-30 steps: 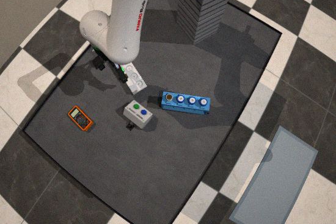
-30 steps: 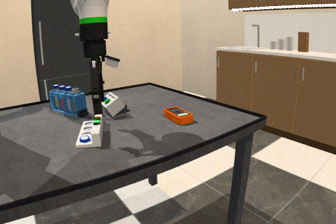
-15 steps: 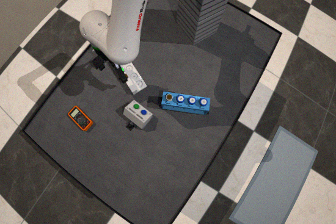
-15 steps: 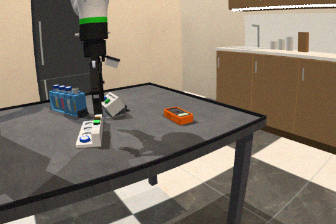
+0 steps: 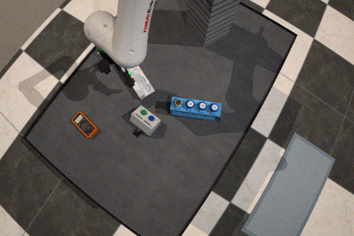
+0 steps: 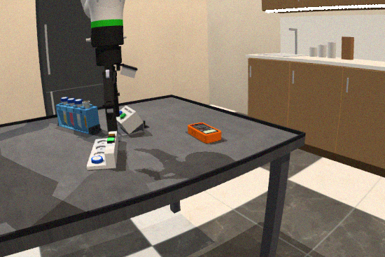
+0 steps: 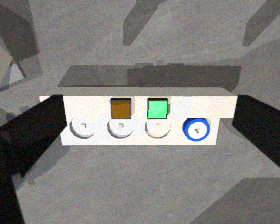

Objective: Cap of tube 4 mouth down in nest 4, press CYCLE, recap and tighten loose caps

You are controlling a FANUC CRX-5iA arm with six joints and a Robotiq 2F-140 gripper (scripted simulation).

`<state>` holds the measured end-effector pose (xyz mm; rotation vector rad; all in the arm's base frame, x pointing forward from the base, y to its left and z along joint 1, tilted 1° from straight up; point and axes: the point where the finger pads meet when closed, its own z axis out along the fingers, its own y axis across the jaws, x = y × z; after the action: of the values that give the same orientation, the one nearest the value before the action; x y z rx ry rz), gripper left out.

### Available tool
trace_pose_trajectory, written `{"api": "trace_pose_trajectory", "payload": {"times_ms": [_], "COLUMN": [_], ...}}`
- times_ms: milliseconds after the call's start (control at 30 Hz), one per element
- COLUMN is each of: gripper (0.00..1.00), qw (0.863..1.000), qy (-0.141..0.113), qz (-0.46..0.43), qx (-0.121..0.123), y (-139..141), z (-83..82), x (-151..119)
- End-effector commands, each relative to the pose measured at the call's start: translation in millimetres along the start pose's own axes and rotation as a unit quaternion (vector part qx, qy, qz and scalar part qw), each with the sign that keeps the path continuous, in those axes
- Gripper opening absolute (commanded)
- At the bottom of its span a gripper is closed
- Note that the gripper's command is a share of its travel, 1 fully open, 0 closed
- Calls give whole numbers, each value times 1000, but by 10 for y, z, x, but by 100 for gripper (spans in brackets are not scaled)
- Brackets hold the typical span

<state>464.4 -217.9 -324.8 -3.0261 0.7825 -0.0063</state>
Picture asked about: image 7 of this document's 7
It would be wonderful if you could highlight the white rectangular tray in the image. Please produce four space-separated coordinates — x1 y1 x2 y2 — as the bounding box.
40 87 237 145

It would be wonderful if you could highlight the blue screw cap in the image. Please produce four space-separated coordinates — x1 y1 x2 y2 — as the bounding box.
182 118 210 142

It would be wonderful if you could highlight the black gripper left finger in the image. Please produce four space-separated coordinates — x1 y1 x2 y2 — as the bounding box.
0 95 67 224

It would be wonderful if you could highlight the white button panel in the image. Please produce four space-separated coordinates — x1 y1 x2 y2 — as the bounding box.
0 33 25 88

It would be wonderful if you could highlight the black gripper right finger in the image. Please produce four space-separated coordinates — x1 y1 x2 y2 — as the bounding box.
232 95 280 168

